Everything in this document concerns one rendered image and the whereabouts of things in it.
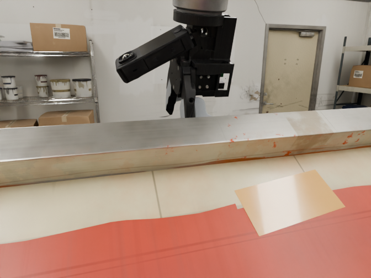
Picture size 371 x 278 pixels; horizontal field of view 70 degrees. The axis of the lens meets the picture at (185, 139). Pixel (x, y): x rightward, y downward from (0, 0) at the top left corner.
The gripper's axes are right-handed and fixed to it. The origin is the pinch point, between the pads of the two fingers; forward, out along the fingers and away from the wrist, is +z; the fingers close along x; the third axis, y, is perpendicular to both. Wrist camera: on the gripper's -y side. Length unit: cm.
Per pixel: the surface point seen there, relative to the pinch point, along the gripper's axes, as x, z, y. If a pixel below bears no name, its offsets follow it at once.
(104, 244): -24.4, -5.9, -12.0
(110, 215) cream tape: -22.1, -6.5, -11.4
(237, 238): -25.9, -5.5, -1.0
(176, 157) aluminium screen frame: -18.6, -9.4, -4.9
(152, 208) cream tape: -22.0, -6.5, -7.8
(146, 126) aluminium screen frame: -16.3, -11.7, -7.5
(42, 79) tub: 270, 88, -80
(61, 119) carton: 232, 119, -62
